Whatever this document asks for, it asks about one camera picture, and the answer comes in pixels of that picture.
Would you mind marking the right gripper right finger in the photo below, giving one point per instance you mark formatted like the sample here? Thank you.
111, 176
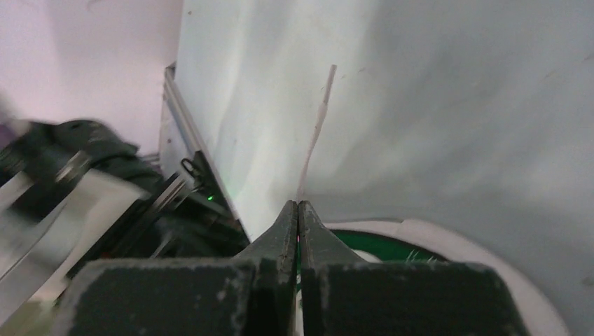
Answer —
345, 295

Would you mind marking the green canvas sneaker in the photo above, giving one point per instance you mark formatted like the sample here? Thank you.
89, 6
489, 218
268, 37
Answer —
433, 244

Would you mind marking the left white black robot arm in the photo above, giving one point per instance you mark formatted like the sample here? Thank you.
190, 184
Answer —
76, 192

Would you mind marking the white shoelace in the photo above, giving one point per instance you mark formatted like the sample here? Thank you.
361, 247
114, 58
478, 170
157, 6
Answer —
321, 116

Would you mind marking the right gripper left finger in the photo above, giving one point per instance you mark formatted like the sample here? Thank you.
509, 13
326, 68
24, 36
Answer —
252, 293

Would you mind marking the aluminium frame rail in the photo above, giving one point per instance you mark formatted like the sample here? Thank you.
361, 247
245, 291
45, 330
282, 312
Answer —
182, 150

